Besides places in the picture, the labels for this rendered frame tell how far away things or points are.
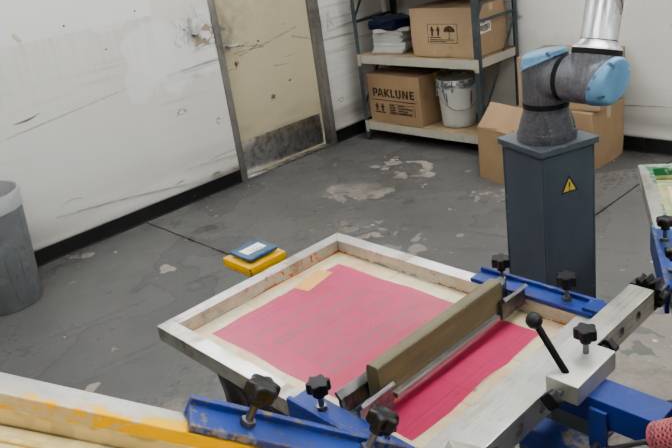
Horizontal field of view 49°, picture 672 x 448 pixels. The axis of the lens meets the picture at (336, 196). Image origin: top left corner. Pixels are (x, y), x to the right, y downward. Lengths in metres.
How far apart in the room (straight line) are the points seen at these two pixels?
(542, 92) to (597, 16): 0.22
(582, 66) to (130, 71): 3.73
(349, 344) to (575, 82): 0.81
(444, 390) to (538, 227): 0.69
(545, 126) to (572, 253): 0.36
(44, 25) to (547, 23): 3.38
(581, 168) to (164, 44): 3.71
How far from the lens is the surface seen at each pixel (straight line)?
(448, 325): 1.46
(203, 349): 1.63
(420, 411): 1.40
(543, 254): 2.01
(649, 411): 1.27
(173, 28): 5.27
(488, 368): 1.50
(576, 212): 2.03
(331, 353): 1.59
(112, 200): 5.15
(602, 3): 1.85
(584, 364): 1.30
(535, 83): 1.91
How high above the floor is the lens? 1.81
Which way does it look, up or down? 21 degrees down
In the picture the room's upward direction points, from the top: 8 degrees counter-clockwise
